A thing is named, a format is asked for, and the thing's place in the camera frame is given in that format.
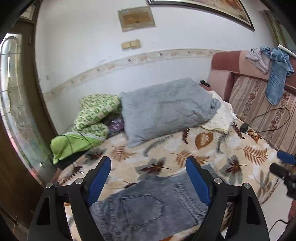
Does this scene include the grey-blue denim pants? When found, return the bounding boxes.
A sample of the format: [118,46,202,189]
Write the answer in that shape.
[89,171,208,240]

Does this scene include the leaf-patterned bed cover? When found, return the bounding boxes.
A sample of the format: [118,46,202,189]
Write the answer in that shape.
[57,119,280,204]

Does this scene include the black power adapter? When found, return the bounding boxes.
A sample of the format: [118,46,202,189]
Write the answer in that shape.
[240,123,249,133]

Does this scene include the striped brown cushion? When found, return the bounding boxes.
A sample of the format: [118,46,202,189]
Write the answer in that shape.
[229,76,295,155]

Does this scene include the cream white pillow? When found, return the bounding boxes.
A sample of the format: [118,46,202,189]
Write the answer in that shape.
[201,90,237,133]

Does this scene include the brown door with glass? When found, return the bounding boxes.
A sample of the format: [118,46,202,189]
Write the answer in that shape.
[1,20,56,228]

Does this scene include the blue jeans on headboard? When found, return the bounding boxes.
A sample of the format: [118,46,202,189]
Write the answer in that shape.
[260,46,295,105]

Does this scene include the grey cloth on headboard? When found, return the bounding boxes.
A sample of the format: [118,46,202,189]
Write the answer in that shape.
[245,48,270,74]

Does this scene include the green patterned blanket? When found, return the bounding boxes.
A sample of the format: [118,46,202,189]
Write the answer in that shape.
[50,94,121,165]

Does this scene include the small black object on ledge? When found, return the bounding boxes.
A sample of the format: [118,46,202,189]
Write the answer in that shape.
[200,80,210,87]

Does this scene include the purple patterned cloth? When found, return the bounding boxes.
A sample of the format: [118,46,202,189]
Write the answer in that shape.
[107,116,125,138]

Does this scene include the grey quilted pillow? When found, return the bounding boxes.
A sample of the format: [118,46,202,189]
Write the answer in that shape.
[119,78,221,148]

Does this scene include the black charging cable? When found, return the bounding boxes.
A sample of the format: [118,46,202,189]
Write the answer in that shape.
[62,123,102,163]

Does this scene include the framed wall painting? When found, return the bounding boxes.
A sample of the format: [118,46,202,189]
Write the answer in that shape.
[147,0,255,31]

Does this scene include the beige wall switches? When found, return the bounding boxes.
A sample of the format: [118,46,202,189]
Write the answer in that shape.
[121,39,142,51]

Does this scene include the wall breaker panel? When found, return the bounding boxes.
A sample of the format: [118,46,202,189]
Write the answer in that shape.
[117,6,156,32]

